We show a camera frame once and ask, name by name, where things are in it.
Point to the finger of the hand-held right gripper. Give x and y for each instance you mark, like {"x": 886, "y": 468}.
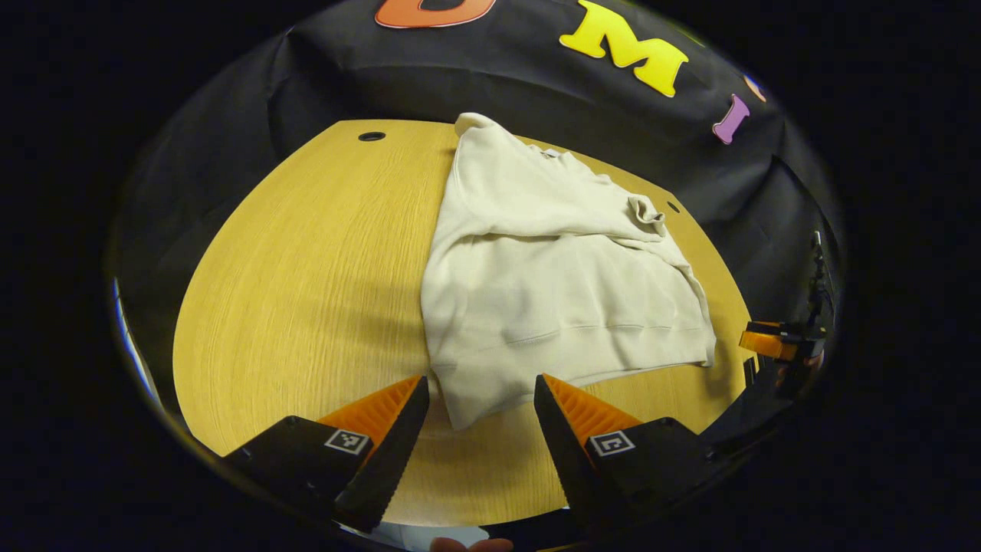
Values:
{"x": 766, "y": 346}
{"x": 766, "y": 326}

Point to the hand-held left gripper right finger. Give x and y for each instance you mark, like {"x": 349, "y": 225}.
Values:
{"x": 567, "y": 460}

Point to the cream sweatshirt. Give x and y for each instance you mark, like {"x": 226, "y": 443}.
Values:
{"x": 552, "y": 291}

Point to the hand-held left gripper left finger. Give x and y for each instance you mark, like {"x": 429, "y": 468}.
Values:
{"x": 395, "y": 460}

